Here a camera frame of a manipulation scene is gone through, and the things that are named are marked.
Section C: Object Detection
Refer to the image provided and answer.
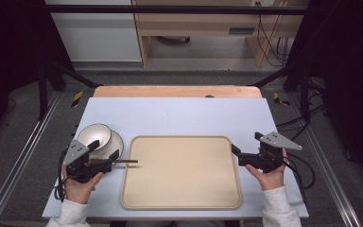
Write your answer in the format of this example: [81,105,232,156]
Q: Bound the person's left hand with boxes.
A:
[60,165,105,205]

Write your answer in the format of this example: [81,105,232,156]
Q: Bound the white cabinet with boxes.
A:
[44,0,143,63]

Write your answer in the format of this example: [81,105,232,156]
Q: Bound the brown wooden chopsticks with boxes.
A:
[90,158,139,165]

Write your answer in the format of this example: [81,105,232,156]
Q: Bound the black floor cables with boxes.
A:
[275,94,327,142]

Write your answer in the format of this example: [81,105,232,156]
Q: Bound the black cables at desk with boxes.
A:
[254,1,291,68]

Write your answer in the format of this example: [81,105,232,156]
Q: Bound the wooden table board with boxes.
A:
[93,85,263,99]

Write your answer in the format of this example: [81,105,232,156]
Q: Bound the person's right hand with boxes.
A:
[245,148,288,192]

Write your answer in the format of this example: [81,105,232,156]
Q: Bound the right hand-held gripper black cable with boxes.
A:
[282,150,316,190]

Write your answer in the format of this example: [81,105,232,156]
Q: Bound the aluminium floor rail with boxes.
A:
[0,91,62,227]
[286,94,363,227]

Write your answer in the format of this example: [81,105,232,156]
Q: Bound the light wooden desk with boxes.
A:
[131,0,310,68]

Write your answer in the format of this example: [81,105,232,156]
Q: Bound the white bowl with dark rim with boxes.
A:
[77,123,112,152]

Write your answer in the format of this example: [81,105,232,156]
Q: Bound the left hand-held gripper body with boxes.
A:
[61,139,113,184]

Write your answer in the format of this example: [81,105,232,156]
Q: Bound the beige rectangular tray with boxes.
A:
[120,135,243,211]

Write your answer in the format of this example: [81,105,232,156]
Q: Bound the silver metal bowl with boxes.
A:
[88,130,125,161]

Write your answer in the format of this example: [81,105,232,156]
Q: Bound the black horizontal frame bar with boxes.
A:
[45,4,308,16]

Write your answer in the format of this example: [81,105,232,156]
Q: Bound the left hand-held gripper black cable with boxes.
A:
[53,147,71,202]

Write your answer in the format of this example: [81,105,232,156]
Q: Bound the black curtain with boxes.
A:
[285,0,363,190]
[0,0,77,149]

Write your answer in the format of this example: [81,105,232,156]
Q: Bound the black metal stand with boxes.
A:
[251,61,313,125]
[37,60,103,121]

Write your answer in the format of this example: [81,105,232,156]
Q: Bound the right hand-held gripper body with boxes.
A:
[249,131,303,174]

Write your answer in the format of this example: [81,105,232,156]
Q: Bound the hand-held gripper black cable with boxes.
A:
[282,150,316,190]
[53,147,71,202]

